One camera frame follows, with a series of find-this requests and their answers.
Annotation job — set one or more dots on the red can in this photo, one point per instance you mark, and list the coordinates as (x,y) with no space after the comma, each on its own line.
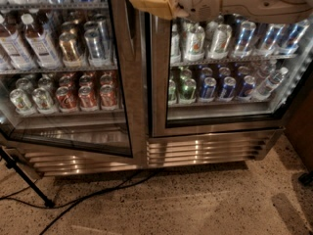
(108,97)
(66,99)
(87,97)

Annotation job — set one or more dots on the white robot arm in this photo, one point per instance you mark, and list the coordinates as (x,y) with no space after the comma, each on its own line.
(260,11)

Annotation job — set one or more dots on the stainless fridge base grille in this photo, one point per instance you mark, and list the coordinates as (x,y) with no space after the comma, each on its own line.
(211,148)

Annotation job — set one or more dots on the green white can far left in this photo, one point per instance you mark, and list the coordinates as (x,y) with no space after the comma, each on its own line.
(21,101)

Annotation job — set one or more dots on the green can right compartment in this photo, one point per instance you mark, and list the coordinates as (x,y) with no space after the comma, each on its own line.
(187,91)

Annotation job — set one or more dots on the black tripod leg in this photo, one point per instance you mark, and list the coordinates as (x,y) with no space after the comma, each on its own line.
(11,163)

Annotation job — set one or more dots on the gold tall can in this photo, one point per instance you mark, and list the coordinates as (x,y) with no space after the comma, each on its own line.
(73,53)

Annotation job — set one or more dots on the blue silver tall can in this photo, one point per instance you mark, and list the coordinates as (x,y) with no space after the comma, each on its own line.
(268,39)
(243,39)

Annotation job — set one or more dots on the white tall can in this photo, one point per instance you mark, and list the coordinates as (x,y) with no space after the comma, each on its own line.
(218,48)
(193,49)

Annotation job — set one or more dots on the glass fridge door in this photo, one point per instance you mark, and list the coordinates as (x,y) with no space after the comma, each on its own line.
(170,118)
(118,132)

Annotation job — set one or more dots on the dark wooden cabinet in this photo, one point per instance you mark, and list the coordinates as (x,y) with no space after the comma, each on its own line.
(300,131)

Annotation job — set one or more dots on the tea bottle white label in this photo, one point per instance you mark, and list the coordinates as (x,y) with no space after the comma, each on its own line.
(41,42)

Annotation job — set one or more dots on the clear water bottle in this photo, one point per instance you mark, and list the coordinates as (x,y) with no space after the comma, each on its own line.
(269,84)

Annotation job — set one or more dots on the tea bottle far left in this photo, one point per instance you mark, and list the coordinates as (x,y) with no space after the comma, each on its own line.
(14,46)

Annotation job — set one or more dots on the green white can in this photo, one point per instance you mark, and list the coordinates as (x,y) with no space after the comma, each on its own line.
(43,101)
(21,101)

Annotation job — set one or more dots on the blue silver tall can right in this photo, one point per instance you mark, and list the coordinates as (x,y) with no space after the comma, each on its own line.
(268,39)

